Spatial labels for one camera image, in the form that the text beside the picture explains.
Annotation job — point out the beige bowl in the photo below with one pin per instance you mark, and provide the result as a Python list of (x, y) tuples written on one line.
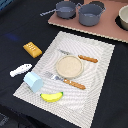
[(123, 14)]

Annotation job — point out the yellow banana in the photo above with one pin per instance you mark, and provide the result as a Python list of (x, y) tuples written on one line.
[(52, 97)]

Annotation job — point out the light blue cup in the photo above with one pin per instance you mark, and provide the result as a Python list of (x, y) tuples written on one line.
[(34, 81)]

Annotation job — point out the pink stove board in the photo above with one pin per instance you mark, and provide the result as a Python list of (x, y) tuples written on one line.
[(106, 27)]

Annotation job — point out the fork with wooden handle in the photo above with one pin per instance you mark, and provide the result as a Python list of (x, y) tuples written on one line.
[(55, 77)]

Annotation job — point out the grey saucepan with handle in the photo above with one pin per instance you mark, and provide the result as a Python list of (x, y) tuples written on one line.
[(64, 9)]

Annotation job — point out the beige woven placemat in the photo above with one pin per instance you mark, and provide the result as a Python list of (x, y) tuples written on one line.
[(76, 106)]

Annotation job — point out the knife with wooden handle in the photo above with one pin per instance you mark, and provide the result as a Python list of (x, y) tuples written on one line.
[(80, 56)]

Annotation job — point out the grey pot with handles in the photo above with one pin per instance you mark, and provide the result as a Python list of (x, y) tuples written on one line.
[(89, 14)]

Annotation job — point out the white toy fish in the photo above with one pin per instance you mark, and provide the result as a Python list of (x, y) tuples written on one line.
[(21, 69)]

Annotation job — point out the round beige plate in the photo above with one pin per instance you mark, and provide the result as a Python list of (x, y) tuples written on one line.
[(69, 66)]

